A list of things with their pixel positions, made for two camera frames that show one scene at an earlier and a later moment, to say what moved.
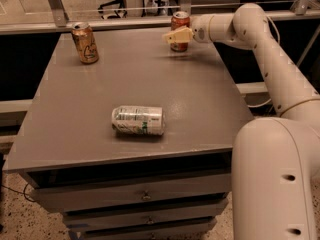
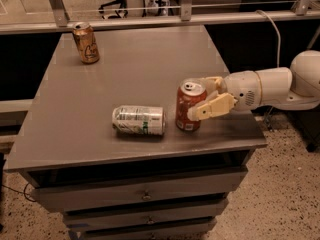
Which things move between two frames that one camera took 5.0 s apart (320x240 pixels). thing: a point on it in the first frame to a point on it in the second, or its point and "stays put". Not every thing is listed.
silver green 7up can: (138, 119) stays put
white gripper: (200, 29) to (242, 90)
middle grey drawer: (184, 211) stays put
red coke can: (179, 19) to (190, 92)
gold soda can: (86, 43) stays put
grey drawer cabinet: (175, 186) stays put
